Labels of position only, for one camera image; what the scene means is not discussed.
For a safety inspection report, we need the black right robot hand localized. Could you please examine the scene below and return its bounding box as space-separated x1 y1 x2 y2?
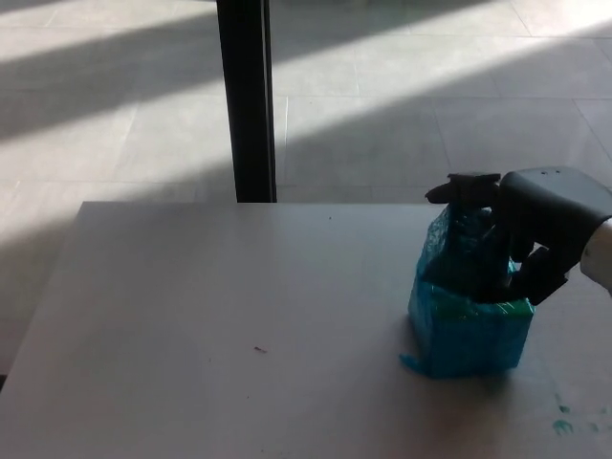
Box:
425 165 612 307

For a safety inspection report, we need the small blue cube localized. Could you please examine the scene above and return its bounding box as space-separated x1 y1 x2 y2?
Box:
416 202 520 301

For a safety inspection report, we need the large blue-green wrapped cube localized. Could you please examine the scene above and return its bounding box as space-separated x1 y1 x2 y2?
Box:
398 269 536 382

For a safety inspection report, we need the black vertical post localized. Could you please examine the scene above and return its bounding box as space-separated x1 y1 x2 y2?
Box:
215 0 278 204

